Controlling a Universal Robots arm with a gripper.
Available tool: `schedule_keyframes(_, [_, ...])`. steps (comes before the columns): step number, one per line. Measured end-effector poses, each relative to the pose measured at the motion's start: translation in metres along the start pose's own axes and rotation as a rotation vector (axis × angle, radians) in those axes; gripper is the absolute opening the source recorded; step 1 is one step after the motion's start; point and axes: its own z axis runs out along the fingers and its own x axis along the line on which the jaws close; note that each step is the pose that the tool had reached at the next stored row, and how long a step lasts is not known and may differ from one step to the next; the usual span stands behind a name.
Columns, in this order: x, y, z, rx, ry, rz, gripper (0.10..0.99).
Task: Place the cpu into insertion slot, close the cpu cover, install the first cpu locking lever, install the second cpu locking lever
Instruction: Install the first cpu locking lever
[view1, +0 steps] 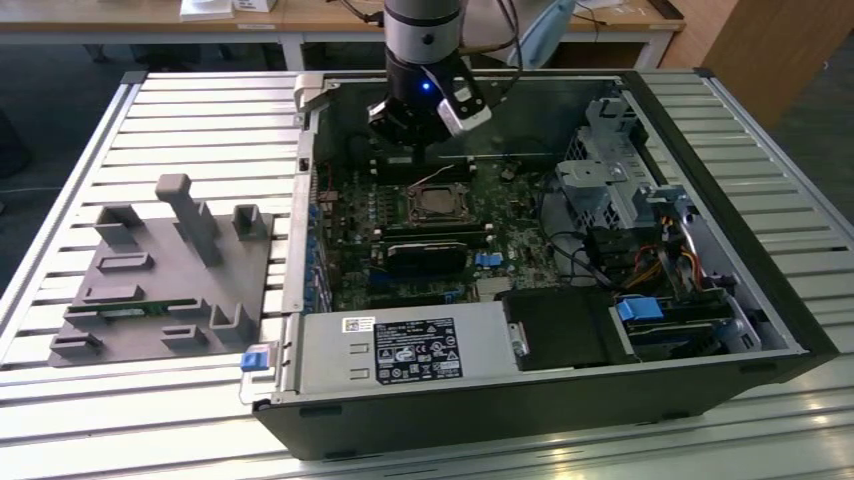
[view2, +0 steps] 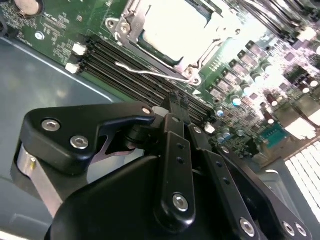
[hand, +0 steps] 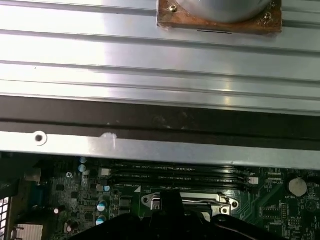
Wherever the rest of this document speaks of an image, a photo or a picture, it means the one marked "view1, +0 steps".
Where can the CPU socket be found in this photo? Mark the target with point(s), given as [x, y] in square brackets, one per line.
[467, 221]

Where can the grey case latch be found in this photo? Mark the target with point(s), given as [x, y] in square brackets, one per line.
[308, 90]

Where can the green RAM stick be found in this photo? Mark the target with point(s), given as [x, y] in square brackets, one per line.
[133, 307]
[433, 239]

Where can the pale blue teach pendant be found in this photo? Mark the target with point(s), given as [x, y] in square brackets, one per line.
[543, 35]

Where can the black graphics card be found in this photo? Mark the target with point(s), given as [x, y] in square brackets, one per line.
[427, 257]

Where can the green motherboard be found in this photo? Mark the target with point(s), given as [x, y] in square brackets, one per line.
[520, 240]

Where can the metal disk bay cage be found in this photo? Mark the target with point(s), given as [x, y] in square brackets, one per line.
[587, 200]

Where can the white box black label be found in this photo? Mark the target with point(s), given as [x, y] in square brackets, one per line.
[253, 5]

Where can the silver heat sink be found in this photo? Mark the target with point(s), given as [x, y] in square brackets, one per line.
[493, 289]

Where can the wooden desk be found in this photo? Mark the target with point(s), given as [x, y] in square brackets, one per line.
[133, 25]

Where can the black plastic shroud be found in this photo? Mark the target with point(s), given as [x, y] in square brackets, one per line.
[567, 325]

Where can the grey parts rack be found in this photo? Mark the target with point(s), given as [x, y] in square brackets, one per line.
[167, 280]

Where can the silver power supply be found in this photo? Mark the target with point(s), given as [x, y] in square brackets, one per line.
[320, 360]

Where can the hard disk in blue carrier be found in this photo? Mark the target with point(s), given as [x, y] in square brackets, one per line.
[639, 310]

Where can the blue case latch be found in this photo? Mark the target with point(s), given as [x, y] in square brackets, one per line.
[256, 360]

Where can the wooden cabinet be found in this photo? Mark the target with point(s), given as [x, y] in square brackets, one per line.
[767, 50]

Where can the black PC case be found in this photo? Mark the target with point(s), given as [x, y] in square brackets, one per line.
[467, 425]

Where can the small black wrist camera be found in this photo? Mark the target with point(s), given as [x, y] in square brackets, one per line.
[376, 115]

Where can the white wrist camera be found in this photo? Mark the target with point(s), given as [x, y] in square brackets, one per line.
[467, 117]

